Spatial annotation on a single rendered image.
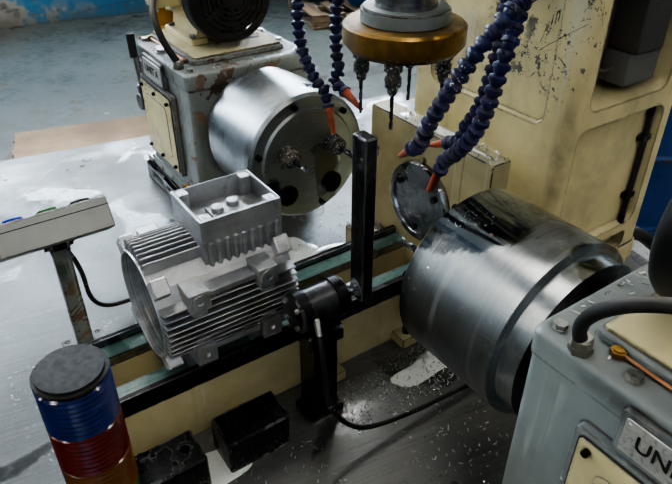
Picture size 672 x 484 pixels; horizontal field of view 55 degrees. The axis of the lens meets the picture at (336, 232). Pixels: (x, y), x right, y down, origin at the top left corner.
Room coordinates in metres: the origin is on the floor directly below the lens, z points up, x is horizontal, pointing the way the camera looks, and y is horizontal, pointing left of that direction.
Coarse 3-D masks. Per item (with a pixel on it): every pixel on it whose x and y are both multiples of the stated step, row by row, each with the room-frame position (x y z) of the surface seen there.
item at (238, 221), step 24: (192, 192) 0.79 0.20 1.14; (216, 192) 0.81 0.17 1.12; (240, 192) 0.82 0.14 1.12; (264, 192) 0.80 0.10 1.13; (192, 216) 0.72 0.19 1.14; (216, 216) 0.74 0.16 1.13; (240, 216) 0.73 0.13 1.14; (264, 216) 0.75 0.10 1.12; (216, 240) 0.71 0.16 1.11; (240, 240) 0.73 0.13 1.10; (264, 240) 0.75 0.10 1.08
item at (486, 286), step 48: (480, 192) 0.74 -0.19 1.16; (432, 240) 0.68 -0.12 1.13; (480, 240) 0.65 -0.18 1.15; (528, 240) 0.63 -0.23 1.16; (576, 240) 0.63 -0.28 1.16; (432, 288) 0.64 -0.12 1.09; (480, 288) 0.60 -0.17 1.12; (528, 288) 0.57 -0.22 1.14; (576, 288) 0.57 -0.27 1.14; (432, 336) 0.62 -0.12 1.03; (480, 336) 0.56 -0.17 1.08; (528, 336) 0.53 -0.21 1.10; (480, 384) 0.55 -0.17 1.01
